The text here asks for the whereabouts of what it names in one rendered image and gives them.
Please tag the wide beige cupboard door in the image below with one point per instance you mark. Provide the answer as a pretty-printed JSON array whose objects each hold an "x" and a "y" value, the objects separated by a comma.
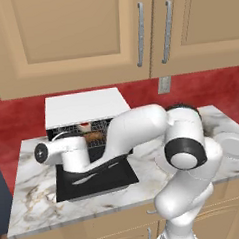
[{"x": 69, "y": 37}]

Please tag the narrow beige cupboard door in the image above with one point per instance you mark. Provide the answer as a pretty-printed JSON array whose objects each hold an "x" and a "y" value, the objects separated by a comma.
[{"x": 205, "y": 22}]

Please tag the white round plate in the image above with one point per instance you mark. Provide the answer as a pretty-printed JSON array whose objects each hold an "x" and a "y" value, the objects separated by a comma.
[
  {"x": 234, "y": 145},
  {"x": 161, "y": 163}
]

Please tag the white toaster oven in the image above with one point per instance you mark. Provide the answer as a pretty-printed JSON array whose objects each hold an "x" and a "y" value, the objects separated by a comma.
[{"x": 85, "y": 107}]

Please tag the black toaster oven door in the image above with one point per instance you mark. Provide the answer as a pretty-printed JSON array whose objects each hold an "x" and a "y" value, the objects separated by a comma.
[{"x": 95, "y": 184}]

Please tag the dark blue appliance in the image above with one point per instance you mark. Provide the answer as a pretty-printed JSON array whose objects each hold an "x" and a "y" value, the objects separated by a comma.
[{"x": 2, "y": 198}]

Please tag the grey wall socket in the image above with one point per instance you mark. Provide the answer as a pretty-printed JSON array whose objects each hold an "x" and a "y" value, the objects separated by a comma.
[{"x": 164, "y": 84}]

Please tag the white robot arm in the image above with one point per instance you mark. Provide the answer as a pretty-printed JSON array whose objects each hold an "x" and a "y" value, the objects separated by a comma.
[{"x": 138, "y": 127}]

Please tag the beige base cupboard front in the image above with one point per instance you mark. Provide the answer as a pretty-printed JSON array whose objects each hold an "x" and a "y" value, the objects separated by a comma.
[
  {"x": 230, "y": 208},
  {"x": 98, "y": 231}
]

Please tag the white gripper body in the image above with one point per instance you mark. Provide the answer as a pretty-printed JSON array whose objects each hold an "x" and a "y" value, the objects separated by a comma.
[{"x": 61, "y": 134}]

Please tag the brown baguette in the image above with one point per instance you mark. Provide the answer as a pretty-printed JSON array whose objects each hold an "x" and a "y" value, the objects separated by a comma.
[{"x": 93, "y": 137}]

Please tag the red brown steak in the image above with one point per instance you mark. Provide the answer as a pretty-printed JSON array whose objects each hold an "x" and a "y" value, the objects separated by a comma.
[{"x": 85, "y": 127}]

